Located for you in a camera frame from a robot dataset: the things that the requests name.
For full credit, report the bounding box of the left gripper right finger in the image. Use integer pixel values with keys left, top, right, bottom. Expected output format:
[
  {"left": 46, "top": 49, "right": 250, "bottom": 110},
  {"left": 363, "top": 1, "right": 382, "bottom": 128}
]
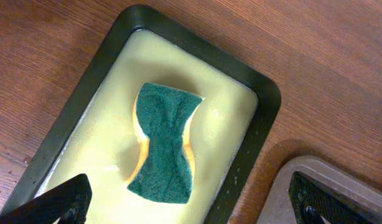
[{"left": 288, "top": 171, "right": 376, "bottom": 224}]

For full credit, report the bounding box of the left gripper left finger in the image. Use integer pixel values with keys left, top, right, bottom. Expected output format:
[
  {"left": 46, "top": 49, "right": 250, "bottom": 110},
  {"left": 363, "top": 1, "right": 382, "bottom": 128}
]
[{"left": 0, "top": 174, "right": 92, "bottom": 224}]

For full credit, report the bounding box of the green yellow sponge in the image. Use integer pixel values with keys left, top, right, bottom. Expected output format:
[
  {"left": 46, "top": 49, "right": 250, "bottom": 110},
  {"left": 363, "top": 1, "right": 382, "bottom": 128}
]
[{"left": 127, "top": 83, "right": 203, "bottom": 204}]

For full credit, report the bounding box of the brown serving tray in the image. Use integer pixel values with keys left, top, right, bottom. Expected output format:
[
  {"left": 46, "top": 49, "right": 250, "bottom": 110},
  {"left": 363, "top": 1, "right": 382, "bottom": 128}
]
[{"left": 258, "top": 156, "right": 382, "bottom": 224}]

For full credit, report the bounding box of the black sponge tray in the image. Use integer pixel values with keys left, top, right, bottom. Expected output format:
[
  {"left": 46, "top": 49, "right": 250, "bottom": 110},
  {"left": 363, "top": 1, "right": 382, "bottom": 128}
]
[{"left": 0, "top": 5, "right": 281, "bottom": 223}]

